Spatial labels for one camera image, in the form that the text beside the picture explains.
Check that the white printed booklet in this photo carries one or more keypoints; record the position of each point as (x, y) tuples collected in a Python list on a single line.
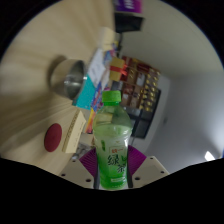
[(96, 66)]

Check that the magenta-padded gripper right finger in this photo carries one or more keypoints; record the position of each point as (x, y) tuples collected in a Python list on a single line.
[(150, 168)]

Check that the flat round red coaster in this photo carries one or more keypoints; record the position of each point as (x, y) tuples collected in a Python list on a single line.
[(53, 137)]

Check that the flat pale yellow book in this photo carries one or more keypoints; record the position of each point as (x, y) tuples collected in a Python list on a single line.
[(75, 131)]

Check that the green tea drink bottle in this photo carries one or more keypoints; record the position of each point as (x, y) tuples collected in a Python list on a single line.
[(111, 156)]

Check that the small steel cup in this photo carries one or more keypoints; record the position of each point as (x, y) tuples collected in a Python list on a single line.
[(68, 78)]

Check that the teal book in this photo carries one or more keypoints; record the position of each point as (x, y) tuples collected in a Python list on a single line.
[(86, 95)]

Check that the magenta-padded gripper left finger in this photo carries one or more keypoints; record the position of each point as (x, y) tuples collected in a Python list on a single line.
[(78, 170)]

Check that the wooden shelf unit with trophies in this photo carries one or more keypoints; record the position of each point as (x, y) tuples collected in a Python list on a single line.
[(140, 83)]

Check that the ceiling light tube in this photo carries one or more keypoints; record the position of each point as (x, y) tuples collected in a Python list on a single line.
[(209, 156)]

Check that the thick cream book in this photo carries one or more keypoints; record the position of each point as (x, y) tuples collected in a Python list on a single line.
[(106, 37)]

